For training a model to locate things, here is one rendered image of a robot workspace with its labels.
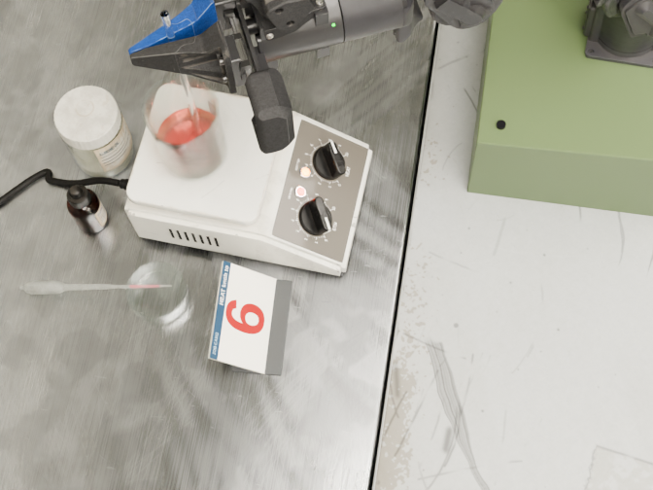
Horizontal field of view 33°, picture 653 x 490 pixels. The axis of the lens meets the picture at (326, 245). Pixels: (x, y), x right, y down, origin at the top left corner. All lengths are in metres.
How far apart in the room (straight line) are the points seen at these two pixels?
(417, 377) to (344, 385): 0.07
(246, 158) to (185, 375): 0.20
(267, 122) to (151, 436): 0.34
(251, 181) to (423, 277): 0.18
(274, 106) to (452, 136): 0.34
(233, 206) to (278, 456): 0.22
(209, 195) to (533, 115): 0.29
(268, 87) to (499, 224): 0.34
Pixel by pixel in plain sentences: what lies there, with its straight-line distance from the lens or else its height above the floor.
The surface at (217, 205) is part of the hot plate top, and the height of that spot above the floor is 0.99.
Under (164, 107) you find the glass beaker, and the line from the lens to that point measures 0.95.
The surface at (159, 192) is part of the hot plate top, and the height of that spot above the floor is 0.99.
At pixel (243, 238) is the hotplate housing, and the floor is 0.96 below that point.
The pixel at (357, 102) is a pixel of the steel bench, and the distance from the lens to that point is 1.09.
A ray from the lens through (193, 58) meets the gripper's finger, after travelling 0.83.
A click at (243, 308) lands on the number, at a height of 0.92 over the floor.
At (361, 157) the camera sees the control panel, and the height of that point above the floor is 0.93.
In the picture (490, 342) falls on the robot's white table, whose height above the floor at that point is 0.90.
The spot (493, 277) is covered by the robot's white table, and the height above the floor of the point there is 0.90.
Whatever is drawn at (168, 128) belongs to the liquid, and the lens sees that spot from 0.96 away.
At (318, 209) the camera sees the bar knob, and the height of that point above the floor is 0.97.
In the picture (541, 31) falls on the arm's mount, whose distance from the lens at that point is 1.02.
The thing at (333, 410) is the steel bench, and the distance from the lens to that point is 0.98.
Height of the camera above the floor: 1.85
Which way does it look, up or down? 68 degrees down
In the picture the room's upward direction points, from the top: 6 degrees counter-clockwise
